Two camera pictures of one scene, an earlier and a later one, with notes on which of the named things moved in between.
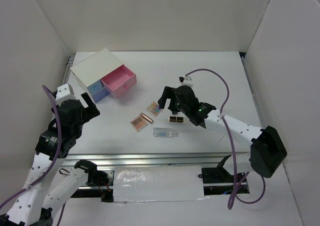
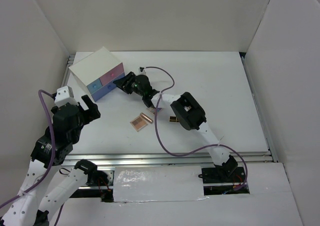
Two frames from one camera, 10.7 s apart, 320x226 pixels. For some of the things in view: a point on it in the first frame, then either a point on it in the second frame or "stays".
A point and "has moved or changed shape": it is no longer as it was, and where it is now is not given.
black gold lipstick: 174,118 stays
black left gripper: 91,112 stays
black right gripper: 167,94 -> 122,83
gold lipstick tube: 146,117 stays
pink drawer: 119,81 has moved or changed shape
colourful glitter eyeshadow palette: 154,109 stays
